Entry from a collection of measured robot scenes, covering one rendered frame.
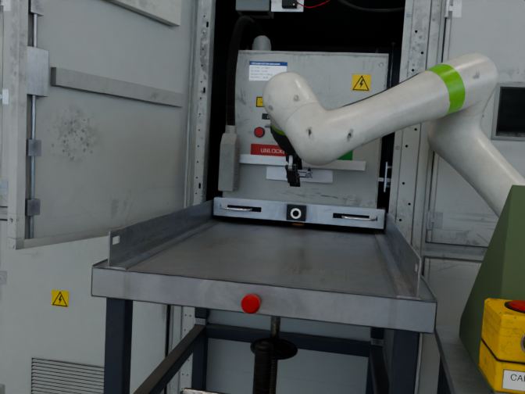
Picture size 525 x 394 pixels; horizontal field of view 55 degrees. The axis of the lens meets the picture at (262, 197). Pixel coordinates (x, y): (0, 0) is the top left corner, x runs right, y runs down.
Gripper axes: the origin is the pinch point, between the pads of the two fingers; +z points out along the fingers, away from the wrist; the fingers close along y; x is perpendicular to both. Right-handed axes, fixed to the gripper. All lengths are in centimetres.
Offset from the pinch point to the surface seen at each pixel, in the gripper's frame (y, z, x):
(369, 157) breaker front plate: -12.7, 11.7, 21.0
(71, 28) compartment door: -12, -42, -51
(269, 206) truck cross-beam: 2.9, 19.3, -9.2
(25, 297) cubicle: 37, 33, -90
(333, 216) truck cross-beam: 4.3, 20.2, 11.1
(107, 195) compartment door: 17, -12, -47
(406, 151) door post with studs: -12.7, 6.8, 31.3
